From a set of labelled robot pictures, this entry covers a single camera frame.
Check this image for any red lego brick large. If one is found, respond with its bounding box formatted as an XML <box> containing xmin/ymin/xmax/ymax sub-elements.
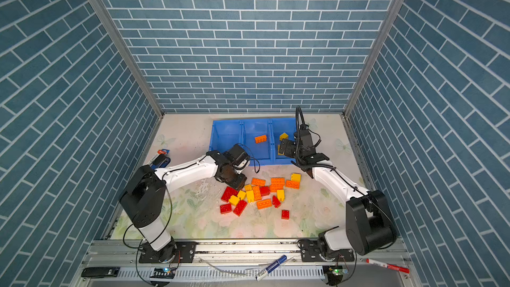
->
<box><xmin>221</xmin><ymin>186</ymin><xmax>239</xmax><ymax>202</ymax></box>

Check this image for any orange lego brick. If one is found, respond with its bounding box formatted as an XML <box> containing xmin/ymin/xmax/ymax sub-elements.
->
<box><xmin>256</xmin><ymin>199</ymin><xmax>272</xmax><ymax>210</ymax></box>
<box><xmin>270</xmin><ymin>178</ymin><xmax>286</xmax><ymax>193</ymax></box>
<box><xmin>285</xmin><ymin>180</ymin><xmax>300</xmax><ymax>189</ymax></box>
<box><xmin>254</xmin><ymin>135</ymin><xmax>268</xmax><ymax>144</ymax></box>

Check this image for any blue three-compartment bin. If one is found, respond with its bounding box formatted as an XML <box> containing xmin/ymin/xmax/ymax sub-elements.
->
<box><xmin>209</xmin><ymin>118</ymin><xmax>296</xmax><ymax>166</ymax></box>

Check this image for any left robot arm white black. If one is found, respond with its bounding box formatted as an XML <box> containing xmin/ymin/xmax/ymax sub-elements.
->
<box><xmin>119</xmin><ymin>143</ymin><xmax>261</xmax><ymax>264</ymax></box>

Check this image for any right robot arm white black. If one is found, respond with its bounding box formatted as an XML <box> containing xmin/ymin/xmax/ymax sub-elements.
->
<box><xmin>278</xmin><ymin>106</ymin><xmax>398</xmax><ymax>260</ymax></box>

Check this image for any red lego brick bottom left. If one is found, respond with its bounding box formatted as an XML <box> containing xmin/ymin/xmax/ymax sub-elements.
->
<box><xmin>220</xmin><ymin>203</ymin><xmax>232</xmax><ymax>215</ymax></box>

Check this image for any red lego brick long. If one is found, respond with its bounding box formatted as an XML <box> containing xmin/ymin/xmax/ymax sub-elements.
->
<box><xmin>233</xmin><ymin>200</ymin><xmax>248</xmax><ymax>217</ymax></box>

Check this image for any orange lego brick bottom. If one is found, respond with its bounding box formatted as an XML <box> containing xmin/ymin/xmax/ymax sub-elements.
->
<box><xmin>256</xmin><ymin>199</ymin><xmax>272</xmax><ymax>210</ymax></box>

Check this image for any red lego brick tilted small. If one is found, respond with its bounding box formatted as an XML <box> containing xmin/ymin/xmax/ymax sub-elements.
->
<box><xmin>272</xmin><ymin>195</ymin><xmax>281</xmax><ymax>208</ymax></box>

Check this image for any blue stapler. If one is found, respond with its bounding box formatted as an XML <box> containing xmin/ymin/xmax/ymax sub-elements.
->
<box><xmin>148</xmin><ymin>149</ymin><xmax>171</xmax><ymax>170</ymax></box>

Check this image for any red lego brick small lone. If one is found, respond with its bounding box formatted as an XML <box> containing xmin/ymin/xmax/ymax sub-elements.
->
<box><xmin>282</xmin><ymin>210</ymin><xmax>290</xmax><ymax>220</ymax></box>

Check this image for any blue white marker pen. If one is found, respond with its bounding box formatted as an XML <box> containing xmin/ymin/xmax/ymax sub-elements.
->
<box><xmin>255</xmin><ymin>255</ymin><xmax>288</xmax><ymax>281</ymax></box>

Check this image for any red white marker pen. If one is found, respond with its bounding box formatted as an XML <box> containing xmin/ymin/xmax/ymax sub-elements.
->
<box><xmin>365</xmin><ymin>259</ymin><xmax>410</xmax><ymax>274</ymax></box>

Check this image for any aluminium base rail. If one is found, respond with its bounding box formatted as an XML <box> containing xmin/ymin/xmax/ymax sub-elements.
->
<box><xmin>72</xmin><ymin>239</ymin><xmax>421</xmax><ymax>286</ymax></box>

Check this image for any black flat device on rail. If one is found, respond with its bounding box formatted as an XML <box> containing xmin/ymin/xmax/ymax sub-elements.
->
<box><xmin>81</xmin><ymin>267</ymin><xmax>120</xmax><ymax>278</ymax></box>

